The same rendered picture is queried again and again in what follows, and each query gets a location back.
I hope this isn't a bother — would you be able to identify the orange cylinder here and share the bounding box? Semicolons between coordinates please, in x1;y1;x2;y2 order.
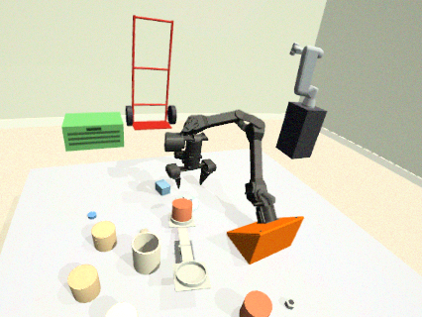
239;290;272;317
171;199;192;222

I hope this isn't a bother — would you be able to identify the small blue disc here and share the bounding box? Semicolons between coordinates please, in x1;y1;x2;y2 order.
88;211;97;220

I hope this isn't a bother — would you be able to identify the cream flat balance beam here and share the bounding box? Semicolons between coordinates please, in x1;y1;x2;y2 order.
168;212;212;292

